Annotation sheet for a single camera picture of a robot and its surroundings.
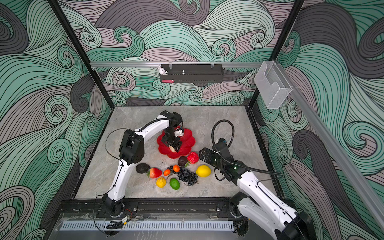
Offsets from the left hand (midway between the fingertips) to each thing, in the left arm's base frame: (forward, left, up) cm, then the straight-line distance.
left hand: (174, 147), depth 92 cm
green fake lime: (-22, -2, -1) cm, 22 cm away
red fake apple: (-8, -12, +1) cm, 14 cm away
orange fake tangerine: (-14, -2, +2) cm, 15 cm away
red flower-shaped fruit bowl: (+6, -9, -3) cm, 11 cm away
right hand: (-9, -18, +9) cm, 22 cm away
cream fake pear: (-2, +1, +1) cm, 3 cm away
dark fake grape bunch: (-19, -10, -1) cm, 21 cm away
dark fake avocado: (-14, +17, 0) cm, 22 cm away
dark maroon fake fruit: (-10, -6, +1) cm, 11 cm away
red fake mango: (-17, +10, 0) cm, 19 cm away
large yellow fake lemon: (-15, -18, 0) cm, 23 cm away
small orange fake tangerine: (-16, +3, -1) cm, 16 cm away
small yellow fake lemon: (-22, +5, 0) cm, 22 cm away
